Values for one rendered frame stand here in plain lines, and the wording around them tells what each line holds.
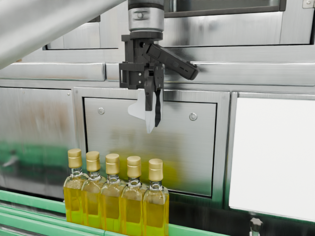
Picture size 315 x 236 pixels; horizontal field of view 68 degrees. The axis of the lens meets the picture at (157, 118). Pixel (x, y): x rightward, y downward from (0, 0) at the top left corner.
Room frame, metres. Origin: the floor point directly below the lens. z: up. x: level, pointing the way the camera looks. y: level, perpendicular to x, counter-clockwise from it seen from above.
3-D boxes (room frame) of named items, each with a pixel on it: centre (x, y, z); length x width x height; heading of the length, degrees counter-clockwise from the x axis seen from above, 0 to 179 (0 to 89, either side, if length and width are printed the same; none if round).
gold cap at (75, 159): (0.59, 0.22, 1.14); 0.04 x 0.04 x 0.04
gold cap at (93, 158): (0.57, 0.17, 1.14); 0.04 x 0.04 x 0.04
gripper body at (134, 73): (0.53, 0.03, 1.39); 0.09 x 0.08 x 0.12; 74
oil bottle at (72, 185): (0.59, 0.22, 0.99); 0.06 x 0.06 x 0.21; 73
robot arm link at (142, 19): (0.52, 0.02, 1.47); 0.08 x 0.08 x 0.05
